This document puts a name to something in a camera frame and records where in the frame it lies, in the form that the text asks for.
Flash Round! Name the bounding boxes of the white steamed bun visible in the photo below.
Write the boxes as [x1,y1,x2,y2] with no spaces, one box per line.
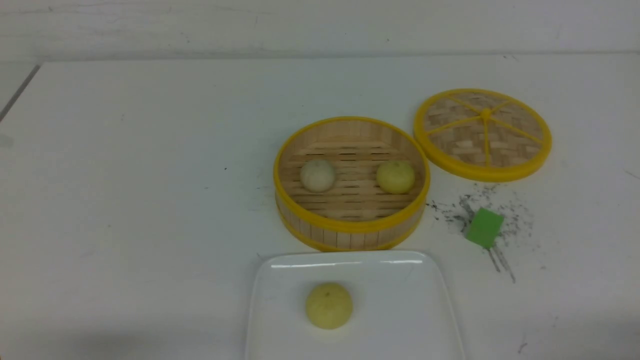
[300,159,337,193]

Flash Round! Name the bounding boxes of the yellow steamed bun on plate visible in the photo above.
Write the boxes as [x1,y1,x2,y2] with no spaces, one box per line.
[305,282,354,330]

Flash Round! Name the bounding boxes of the yellow steamed bun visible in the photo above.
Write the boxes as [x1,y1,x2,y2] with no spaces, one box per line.
[305,282,354,330]
[375,161,416,195]

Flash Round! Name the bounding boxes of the white square plate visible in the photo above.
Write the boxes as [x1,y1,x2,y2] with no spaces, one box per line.
[244,250,466,360]

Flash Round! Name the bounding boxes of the bamboo steamer lid yellow rim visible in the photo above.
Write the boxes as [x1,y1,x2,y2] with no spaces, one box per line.
[413,88,553,183]

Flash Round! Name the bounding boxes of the bamboo steamer basket yellow rim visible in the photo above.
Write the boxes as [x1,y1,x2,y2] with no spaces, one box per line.
[273,116,431,252]

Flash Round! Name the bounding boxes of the green cube block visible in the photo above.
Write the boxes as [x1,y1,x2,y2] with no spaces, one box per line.
[465,207,505,249]

